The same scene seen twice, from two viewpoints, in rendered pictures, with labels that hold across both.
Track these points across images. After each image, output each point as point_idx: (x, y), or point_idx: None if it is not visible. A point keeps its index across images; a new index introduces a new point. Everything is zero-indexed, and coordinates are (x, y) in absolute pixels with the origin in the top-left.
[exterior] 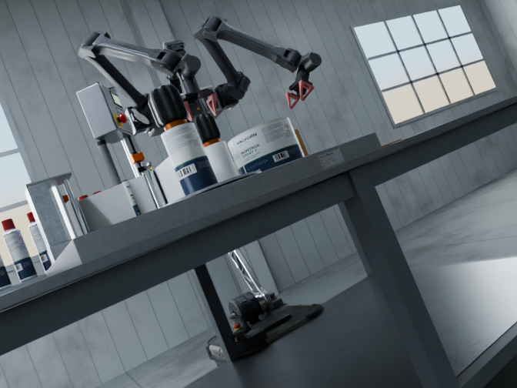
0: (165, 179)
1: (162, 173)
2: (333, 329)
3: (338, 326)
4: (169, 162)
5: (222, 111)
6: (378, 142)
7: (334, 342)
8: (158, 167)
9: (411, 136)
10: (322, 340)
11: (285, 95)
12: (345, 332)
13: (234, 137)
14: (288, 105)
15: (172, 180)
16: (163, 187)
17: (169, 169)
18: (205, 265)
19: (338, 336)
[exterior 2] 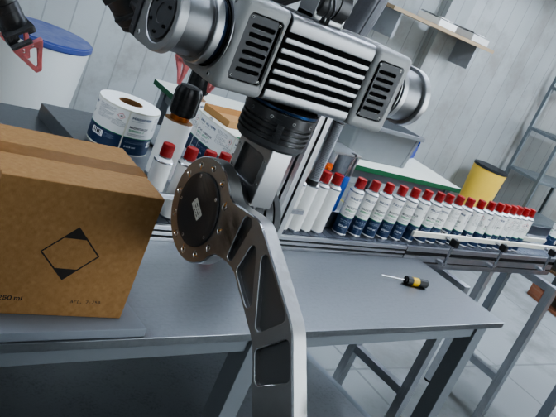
0: (227, 150)
1: (229, 143)
2: (16, 415)
3: (6, 415)
4: (218, 129)
5: (185, 60)
6: (39, 110)
7: (36, 385)
8: (234, 137)
9: (18, 106)
10: (45, 404)
11: (42, 43)
12: (12, 390)
13: (154, 106)
14: (41, 64)
15: (217, 148)
16: (231, 159)
17: (219, 137)
18: (223, 364)
19: (23, 392)
